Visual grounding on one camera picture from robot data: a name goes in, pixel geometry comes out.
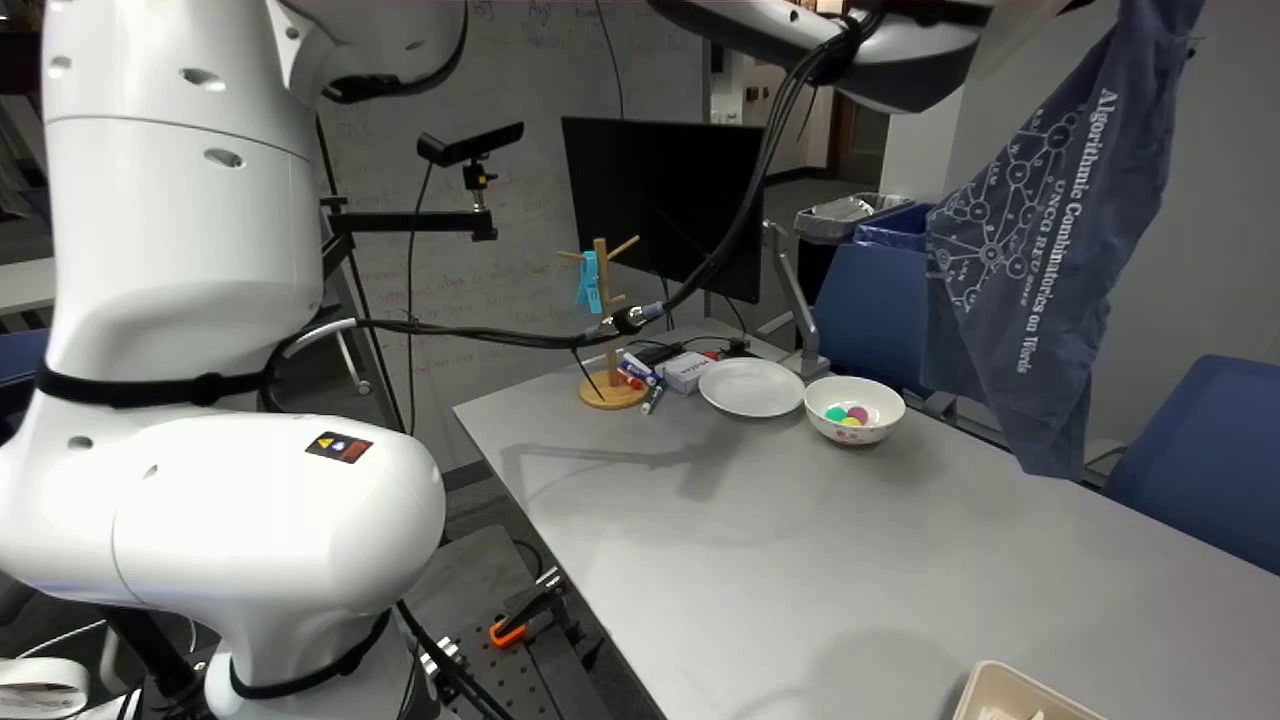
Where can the light blue hanging clip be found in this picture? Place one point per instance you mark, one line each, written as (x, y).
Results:
(589, 286)

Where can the blue office chair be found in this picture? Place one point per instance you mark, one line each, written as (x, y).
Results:
(1214, 452)
(867, 304)

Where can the orange black clamp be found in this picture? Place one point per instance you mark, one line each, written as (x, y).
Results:
(505, 633)

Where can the blue recycling bin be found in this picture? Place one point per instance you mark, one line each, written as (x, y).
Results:
(905, 227)

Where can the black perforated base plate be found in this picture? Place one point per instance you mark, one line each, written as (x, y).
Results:
(453, 585)

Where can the small white box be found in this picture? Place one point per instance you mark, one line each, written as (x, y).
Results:
(684, 370)

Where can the beige plastic tray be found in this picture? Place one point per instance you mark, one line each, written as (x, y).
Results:
(1014, 695)

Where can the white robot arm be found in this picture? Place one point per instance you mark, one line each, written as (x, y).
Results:
(201, 203)

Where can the white bowl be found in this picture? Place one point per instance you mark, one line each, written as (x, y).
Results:
(880, 430)

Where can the brown wooden door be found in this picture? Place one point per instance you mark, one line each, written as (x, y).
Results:
(863, 145)

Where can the black camera stand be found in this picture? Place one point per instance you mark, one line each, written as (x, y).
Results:
(415, 221)

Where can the blue printed T-shirt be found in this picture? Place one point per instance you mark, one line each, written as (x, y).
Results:
(1041, 264)

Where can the black stereo camera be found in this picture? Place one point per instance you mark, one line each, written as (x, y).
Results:
(464, 142)

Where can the small red white packet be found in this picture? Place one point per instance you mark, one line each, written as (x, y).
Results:
(636, 370)

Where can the blue background chair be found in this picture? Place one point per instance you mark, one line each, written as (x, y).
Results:
(16, 361)

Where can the grey trash bin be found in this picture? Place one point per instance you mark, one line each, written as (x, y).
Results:
(826, 234)

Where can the white plate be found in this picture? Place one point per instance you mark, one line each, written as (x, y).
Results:
(753, 391)

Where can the green ball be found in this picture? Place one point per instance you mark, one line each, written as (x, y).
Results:
(839, 418)

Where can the pink ball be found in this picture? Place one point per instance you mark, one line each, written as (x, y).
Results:
(856, 418)

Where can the grey storage cabinet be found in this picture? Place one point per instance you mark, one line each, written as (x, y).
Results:
(1224, 203)

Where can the black computer monitor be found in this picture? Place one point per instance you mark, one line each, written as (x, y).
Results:
(655, 203)

